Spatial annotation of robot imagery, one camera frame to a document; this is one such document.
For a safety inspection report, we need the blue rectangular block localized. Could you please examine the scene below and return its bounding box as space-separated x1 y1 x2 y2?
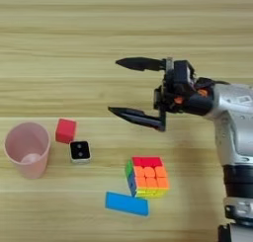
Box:
104 191 150 217

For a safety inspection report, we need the multicoloured Rubik's cube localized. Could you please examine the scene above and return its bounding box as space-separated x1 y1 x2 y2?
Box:
125 156 171 199

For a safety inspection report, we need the pink plastic cup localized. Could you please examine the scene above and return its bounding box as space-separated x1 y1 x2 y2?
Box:
3 121 51 180

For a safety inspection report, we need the black box with white label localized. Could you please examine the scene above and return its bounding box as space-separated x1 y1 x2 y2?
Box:
172 59 197 89

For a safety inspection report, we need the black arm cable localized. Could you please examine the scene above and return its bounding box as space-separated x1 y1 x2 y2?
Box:
197 76 230 88

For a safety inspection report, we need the red cube block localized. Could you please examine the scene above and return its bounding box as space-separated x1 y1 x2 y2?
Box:
54 118 78 145

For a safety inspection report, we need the small black and silver cube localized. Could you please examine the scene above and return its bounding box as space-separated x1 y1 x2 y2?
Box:
68 140 92 165

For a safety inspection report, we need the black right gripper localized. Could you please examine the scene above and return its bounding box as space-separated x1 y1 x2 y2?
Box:
107 56 217 132

